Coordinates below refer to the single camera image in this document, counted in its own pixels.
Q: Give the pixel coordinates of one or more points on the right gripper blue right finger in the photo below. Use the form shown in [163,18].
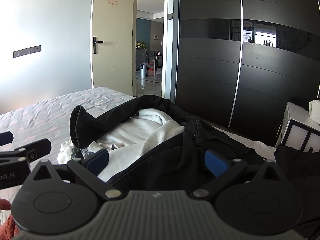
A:
[217,164]

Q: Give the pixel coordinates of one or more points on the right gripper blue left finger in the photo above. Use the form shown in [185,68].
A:
[96,162]

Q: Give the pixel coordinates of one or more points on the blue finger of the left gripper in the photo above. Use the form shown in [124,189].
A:
[36,150]
[6,138]

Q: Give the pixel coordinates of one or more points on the black denim jeans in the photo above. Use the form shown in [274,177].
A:
[176,163]

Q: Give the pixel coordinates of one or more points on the person left hand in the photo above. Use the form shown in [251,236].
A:
[5,205]

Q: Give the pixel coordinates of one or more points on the polka dot bed sheet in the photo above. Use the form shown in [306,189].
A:
[50,119]

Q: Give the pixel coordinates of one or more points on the red knit sleeve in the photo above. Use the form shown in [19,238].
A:
[9,229]

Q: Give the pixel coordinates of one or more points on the white hooded sweatshirt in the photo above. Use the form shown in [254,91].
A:
[128,142]

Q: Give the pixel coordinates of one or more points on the white bedside cabinet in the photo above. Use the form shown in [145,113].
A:
[297,130]

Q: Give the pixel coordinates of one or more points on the silver trash bin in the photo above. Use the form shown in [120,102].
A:
[143,70]

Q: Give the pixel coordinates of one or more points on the dark sliding wardrobe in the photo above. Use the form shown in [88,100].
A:
[241,61]

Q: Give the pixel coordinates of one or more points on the cream bedroom door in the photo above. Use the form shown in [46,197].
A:
[113,22]

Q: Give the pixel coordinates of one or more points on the grey wall switch panel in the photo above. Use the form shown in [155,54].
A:
[27,51]

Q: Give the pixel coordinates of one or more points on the black door handle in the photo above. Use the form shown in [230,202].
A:
[95,44]

